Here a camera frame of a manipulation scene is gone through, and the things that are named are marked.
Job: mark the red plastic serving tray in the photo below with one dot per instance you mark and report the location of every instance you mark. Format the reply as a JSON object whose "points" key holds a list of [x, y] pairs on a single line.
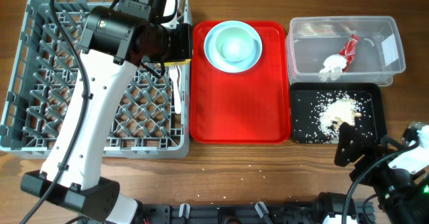
{"points": [[250, 107]]}

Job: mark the white paper napkin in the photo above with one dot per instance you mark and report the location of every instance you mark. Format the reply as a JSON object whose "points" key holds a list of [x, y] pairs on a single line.
{"points": [[333, 67]]}

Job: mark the yellow plastic cup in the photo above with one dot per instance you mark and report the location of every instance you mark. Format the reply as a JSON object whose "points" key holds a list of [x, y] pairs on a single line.
{"points": [[178, 63]]}

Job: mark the white plastic fork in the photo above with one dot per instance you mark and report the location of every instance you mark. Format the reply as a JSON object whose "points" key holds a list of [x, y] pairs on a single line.
{"points": [[174, 76]]}

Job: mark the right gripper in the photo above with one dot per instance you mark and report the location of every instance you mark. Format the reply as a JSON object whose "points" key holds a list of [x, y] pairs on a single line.
{"points": [[361, 145]]}

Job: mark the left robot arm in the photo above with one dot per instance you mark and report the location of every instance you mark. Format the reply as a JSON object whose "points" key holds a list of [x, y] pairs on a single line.
{"points": [[115, 42]]}

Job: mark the red snack wrapper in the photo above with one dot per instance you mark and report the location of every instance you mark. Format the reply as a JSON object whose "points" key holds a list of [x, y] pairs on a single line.
{"points": [[348, 51]]}

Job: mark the grey plastic dishwasher rack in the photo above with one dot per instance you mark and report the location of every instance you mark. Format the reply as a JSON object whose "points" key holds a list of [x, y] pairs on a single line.
{"points": [[42, 83]]}

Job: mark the clear plastic waste bin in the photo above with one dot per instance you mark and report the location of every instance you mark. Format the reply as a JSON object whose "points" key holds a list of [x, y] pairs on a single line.
{"points": [[379, 53]]}

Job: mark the rice and food scraps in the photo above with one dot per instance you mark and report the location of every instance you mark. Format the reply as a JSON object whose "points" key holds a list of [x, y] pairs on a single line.
{"points": [[317, 115]]}

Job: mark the black plastic waste tray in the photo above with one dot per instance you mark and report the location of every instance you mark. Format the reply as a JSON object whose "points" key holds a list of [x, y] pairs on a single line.
{"points": [[371, 88]]}

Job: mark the white plastic spoon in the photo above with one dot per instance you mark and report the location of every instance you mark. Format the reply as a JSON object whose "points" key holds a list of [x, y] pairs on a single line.
{"points": [[182, 83]]}

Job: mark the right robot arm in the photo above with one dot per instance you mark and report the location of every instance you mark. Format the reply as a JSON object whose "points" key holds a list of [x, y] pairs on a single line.
{"points": [[395, 171]]}

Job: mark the light green bowl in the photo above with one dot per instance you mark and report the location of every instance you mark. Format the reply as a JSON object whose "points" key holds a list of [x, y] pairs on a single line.
{"points": [[233, 44]]}

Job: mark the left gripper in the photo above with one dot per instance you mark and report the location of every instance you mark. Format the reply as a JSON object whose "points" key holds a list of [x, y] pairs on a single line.
{"points": [[184, 33]]}

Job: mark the light blue plate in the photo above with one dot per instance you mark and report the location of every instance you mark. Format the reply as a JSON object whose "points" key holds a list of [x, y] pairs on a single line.
{"points": [[232, 67]]}

